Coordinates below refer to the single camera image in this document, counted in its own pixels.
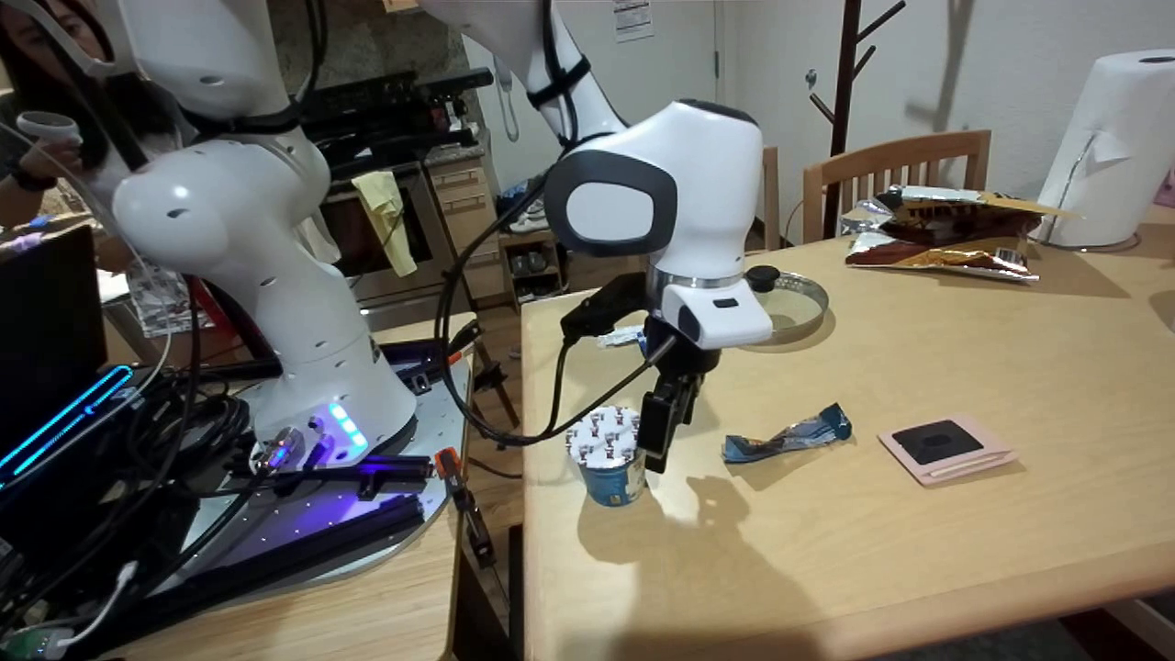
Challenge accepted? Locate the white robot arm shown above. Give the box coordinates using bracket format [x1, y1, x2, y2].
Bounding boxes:
[97, 0, 772, 467]

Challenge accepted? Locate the wooden chair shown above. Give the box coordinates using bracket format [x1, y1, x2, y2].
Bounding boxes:
[759, 147, 782, 248]
[804, 128, 990, 239]

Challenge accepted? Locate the glass pot lid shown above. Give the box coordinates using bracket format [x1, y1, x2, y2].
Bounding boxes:
[745, 264, 831, 345]

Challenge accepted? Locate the white electric water boiler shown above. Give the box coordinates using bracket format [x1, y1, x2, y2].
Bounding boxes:
[1036, 46, 1175, 247]

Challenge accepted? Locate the right wooden chair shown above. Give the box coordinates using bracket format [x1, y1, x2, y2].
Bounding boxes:
[804, 128, 990, 239]

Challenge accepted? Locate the blue plastic snack wrapper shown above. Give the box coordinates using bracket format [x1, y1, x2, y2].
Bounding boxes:
[723, 405, 852, 467]

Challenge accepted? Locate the black monitor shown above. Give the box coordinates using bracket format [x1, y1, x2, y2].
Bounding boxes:
[0, 226, 137, 487]

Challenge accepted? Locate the black coat stand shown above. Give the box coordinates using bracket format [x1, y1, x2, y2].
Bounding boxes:
[804, 0, 908, 239]

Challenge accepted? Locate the left wooden chair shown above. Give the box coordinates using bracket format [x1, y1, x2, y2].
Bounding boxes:
[759, 147, 782, 248]

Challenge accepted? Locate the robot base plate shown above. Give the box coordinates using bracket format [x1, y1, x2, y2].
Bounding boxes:
[137, 341, 468, 609]

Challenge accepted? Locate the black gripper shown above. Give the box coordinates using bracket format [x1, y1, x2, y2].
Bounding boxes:
[639, 273, 775, 475]

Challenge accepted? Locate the brown snack bag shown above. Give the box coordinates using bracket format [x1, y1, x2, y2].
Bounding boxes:
[842, 186, 1049, 284]

